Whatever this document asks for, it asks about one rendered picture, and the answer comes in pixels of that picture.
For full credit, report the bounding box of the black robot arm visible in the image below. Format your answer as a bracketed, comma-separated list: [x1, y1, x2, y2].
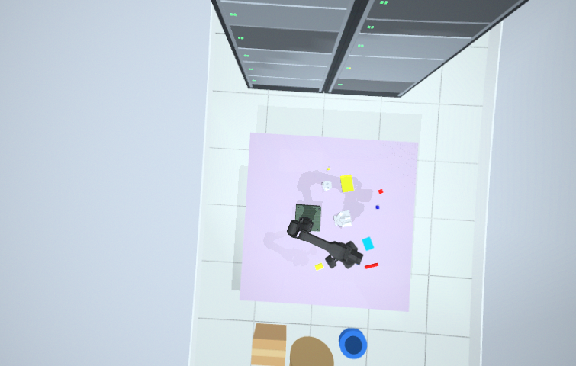
[287, 217, 364, 269]

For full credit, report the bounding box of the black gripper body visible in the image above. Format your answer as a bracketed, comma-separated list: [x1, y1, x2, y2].
[325, 240, 358, 269]

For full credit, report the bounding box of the cyan rectangular plate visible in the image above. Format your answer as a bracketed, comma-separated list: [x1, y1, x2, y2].
[362, 237, 374, 251]

